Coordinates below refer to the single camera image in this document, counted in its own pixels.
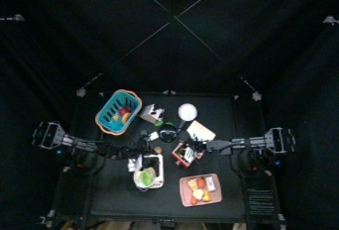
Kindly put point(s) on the red wooden drawer box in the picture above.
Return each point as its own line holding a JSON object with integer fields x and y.
{"x": 177, "y": 154}

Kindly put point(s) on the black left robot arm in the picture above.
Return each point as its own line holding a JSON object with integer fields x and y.
{"x": 74, "y": 143}

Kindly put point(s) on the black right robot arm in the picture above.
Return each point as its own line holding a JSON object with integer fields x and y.
{"x": 246, "y": 141}

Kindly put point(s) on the white toy kitchen appliance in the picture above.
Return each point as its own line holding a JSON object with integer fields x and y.
{"x": 145, "y": 178}

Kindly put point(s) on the black round toy pan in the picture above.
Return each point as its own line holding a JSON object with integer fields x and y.
{"x": 166, "y": 133}

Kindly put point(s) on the small brown toy ball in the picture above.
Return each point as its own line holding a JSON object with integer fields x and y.
{"x": 157, "y": 149}

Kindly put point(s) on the small white toy block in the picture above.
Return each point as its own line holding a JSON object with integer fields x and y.
{"x": 152, "y": 136}

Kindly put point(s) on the small green toy piece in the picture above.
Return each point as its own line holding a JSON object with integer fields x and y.
{"x": 157, "y": 123}

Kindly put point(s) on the yellow toy corn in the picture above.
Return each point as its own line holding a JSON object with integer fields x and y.
{"x": 192, "y": 184}

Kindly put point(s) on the white round toy pan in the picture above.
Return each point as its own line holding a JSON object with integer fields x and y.
{"x": 186, "y": 111}

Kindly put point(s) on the white pink toy packet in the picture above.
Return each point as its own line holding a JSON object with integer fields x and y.
{"x": 210, "y": 183}

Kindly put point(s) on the white toy carton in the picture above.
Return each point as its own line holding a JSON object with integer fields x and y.
{"x": 150, "y": 113}

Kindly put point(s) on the teal basket orange rim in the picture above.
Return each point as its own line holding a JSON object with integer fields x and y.
{"x": 109, "y": 121}

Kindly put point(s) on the orange yellow toy fruit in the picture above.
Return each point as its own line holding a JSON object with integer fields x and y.
{"x": 126, "y": 118}

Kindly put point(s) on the pale yellow toy lemon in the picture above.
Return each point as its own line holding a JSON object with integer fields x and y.
{"x": 197, "y": 194}

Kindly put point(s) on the red orange toy fruit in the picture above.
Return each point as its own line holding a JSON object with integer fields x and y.
{"x": 193, "y": 200}

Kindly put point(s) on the red toy apple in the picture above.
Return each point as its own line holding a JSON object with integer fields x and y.
{"x": 124, "y": 111}

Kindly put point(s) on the pink rectangular tray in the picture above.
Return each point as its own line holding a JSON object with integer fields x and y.
{"x": 213, "y": 199}

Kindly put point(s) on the metal frame bracket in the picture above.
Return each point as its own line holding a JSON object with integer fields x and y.
{"x": 329, "y": 19}
{"x": 17, "y": 18}
{"x": 80, "y": 92}
{"x": 168, "y": 92}
{"x": 256, "y": 96}

